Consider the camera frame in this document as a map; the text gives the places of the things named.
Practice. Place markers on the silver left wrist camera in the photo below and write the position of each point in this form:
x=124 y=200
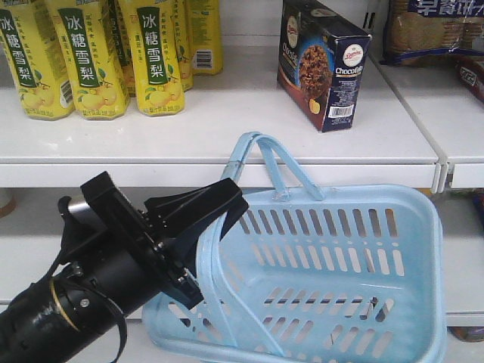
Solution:
x=80 y=210

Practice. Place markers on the light blue plastic basket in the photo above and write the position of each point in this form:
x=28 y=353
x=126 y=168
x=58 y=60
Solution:
x=312 y=274

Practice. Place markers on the yellow pear drink bottle rear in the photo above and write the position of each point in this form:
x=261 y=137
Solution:
x=205 y=36

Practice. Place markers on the red snack pack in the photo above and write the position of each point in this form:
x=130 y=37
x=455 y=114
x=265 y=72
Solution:
x=470 y=73

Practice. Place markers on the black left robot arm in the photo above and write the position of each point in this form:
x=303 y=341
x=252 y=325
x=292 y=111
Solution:
x=55 y=318

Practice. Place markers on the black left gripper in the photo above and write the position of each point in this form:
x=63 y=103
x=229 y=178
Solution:
x=129 y=256

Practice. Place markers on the blue breakfast biscuit bag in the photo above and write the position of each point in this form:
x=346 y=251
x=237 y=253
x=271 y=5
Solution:
x=418 y=33

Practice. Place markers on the yellow pear drink bottle left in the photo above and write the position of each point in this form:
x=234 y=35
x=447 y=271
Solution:
x=35 y=59

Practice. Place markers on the dark blue Chocofello cookie box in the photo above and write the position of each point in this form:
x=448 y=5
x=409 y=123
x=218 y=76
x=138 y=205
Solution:
x=320 y=63

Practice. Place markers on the yellow pear drink bottle right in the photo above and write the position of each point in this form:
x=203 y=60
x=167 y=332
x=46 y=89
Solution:
x=158 y=85

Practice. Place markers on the white supermarket shelf unit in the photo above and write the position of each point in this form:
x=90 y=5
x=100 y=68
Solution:
x=413 y=126

